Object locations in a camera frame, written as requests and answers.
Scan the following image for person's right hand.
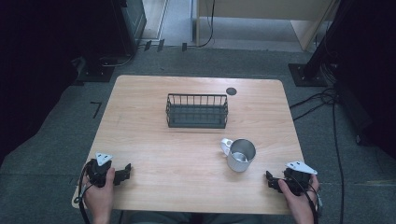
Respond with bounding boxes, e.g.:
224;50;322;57
277;175;321;217

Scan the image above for black metal stand base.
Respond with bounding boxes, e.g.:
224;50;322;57
76;56;118;84
287;62;330;88

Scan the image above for right hand-held gripper cable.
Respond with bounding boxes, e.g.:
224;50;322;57
290;174;324;224

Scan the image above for light wooden desk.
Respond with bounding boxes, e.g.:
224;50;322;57
193;0;341;52

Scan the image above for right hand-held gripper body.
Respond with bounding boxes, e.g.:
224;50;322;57
281;160;318;197

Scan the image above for black angled floor tape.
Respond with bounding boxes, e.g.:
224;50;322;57
90;100;103;119

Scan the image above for long black floor cable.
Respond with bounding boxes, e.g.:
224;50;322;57
331;99;347;224

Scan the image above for dark cabinet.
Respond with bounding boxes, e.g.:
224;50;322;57
120;0;148;50

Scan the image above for black wire basket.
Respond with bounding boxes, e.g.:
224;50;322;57
164;92;230;130

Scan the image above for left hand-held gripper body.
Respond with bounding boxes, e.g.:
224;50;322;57
85;151;114;189

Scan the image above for hand-held gripper cable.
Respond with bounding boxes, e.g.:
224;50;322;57
77;160;95;224
290;174;324;224

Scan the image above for metal cup with white handle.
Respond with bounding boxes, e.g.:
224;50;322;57
219;137;258;174

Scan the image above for black curtain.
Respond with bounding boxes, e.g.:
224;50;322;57
0;0;125;166
323;0;396;160

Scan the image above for left hand-held gripper cable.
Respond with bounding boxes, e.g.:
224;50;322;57
77;160;95;224

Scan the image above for black floor cable bundle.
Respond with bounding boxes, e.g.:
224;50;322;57
289;87;337;123

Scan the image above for black hanging cable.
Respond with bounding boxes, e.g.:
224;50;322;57
197;0;217;49

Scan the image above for person's left hand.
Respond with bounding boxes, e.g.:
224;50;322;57
82;167;117;219

